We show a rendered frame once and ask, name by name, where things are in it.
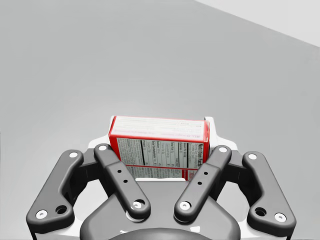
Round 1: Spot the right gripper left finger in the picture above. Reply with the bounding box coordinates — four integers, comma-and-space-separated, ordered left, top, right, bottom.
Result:
25, 135, 151, 230

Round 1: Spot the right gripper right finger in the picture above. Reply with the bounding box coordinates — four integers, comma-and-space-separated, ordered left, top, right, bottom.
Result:
173, 116, 297, 231

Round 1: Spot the red and white carton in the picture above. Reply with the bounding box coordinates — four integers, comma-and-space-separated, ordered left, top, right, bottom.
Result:
108, 115, 211, 182

